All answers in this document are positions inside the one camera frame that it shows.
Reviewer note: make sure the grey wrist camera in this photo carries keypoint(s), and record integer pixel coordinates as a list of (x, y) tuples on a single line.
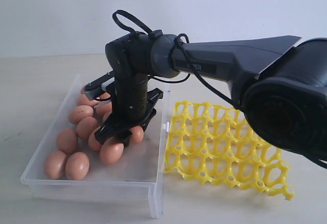
[(94, 89)]

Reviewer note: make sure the clear plastic tray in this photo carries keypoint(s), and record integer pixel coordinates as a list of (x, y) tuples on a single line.
[(136, 176)]

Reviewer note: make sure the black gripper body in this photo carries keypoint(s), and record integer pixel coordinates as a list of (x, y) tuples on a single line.
[(132, 105)]

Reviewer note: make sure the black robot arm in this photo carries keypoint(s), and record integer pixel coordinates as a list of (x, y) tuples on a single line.
[(279, 83)]

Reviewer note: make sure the yellow plastic egg tray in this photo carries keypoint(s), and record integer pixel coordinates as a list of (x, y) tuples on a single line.
[(215, 144)]

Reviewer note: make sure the brown egg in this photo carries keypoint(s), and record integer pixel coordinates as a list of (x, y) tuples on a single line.
[(77, 166), (111, 153), (54, 165), (104, 96), (92, 142), (80, 112), (67, 140), (102, 109), (83, 100), (85, 127), (105, 116), (137, 134)]

